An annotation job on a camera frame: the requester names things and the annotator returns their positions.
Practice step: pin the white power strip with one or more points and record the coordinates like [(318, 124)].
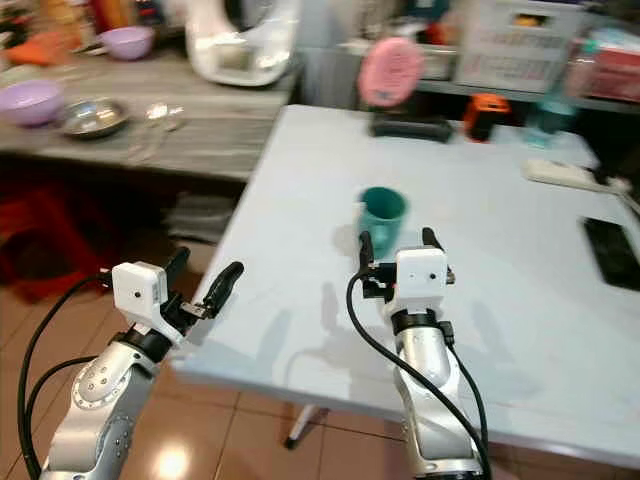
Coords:
[(560, 173)]

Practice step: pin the steel spoon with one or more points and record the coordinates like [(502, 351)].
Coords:
[(157, 111), (174, 119)]

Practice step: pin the red plastic stool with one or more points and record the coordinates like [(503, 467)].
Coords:
[(45, 240)]

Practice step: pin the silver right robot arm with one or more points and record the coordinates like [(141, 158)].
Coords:
[(435, 400)]

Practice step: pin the teal cup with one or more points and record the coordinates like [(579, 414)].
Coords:
[(382, 215)]

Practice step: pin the black phone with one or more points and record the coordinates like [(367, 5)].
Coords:
[(612, 252)]

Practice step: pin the small purple bowl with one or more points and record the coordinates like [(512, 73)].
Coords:
[(128, 43)]

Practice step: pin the teal glass bottle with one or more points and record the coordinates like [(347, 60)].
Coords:
[(550, 122)]

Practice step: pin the white kitchen appliance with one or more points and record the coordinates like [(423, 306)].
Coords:
[(245, 50)]

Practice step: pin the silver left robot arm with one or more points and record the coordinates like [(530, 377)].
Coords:
[(100, 400)]

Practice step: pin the white table leg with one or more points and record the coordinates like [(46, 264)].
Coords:
[(303, 427)]

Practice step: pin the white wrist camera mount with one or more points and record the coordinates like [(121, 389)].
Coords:
[(138, 290), (422, 275)]

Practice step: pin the white folding table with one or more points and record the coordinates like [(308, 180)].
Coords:
[(510, 300)]

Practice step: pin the grey stacked item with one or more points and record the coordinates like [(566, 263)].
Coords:
[(205, 218)]

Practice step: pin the pink plastic container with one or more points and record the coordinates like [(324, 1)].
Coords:
[(605, 75)]

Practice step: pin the steel bowl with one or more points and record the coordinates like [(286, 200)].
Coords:
[(95, 118)]

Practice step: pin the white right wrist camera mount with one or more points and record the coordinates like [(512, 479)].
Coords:
[(422, 275)]

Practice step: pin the white plastic crate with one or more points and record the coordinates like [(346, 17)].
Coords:
[(520, 50)]

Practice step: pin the pink round fan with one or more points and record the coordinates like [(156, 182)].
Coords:
[(390, 72)]

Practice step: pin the black flat base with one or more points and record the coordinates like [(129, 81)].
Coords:
[(410, 127)]

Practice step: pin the large purple bowl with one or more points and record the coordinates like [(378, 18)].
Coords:
[(32, 103)]

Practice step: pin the grey stone counter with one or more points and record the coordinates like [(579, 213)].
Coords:
[(230, 130)]

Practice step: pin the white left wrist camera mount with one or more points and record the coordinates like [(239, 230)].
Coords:
[(138, 290)]

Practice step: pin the orange plastic item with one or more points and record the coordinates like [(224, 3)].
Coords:
[(48, 48)]

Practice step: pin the orange and black container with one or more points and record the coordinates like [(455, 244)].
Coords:
[(487, 115)]

